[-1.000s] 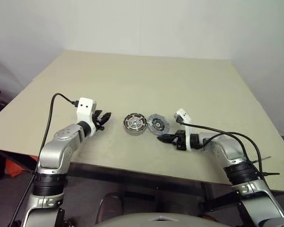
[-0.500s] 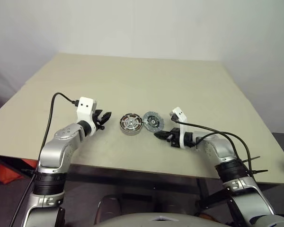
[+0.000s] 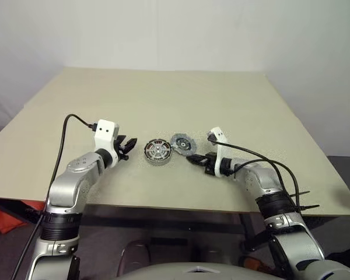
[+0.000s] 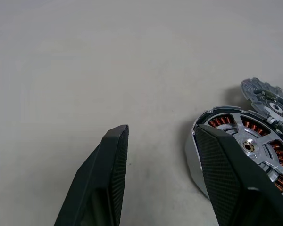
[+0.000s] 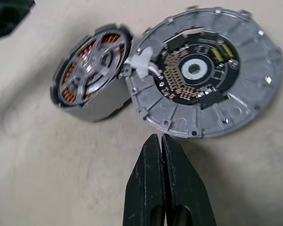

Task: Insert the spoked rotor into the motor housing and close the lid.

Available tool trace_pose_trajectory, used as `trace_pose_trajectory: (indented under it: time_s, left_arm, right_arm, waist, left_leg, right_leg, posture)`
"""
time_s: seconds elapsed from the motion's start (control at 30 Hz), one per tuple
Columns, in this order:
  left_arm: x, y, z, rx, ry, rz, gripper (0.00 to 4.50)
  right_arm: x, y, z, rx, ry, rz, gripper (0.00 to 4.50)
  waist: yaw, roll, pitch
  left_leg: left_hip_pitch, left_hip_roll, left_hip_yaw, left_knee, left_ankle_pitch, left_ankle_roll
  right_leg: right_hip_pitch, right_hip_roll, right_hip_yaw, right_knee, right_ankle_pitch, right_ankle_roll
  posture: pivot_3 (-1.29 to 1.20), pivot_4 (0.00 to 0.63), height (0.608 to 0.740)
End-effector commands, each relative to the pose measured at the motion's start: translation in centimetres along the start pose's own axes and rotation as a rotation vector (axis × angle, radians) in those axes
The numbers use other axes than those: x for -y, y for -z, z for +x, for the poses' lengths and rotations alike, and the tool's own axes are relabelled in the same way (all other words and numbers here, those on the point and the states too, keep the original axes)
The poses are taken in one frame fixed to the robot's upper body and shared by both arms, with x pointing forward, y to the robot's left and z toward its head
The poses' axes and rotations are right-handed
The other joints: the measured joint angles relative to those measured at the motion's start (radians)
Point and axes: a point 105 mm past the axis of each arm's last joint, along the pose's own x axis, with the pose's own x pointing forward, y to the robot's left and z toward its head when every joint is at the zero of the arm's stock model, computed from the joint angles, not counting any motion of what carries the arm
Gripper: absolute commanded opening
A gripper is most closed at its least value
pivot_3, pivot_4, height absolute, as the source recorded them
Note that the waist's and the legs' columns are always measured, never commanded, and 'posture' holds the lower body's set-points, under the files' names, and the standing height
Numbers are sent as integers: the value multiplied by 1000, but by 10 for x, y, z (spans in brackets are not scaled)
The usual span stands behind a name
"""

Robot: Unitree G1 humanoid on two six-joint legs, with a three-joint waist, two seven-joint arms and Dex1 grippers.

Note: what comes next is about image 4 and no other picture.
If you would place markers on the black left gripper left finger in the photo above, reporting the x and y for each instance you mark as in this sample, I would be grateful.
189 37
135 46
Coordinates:
101 179

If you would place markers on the silver spoked rotor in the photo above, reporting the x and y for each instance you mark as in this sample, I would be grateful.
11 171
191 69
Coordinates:
250 146

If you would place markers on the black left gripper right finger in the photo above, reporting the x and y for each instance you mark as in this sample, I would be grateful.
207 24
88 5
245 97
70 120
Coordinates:
235 188

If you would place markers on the motor housing with copper coils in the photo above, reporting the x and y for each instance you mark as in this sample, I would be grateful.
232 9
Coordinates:
191 155

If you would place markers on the grey round motor lid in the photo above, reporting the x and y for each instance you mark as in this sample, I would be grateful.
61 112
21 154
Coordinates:
261 94

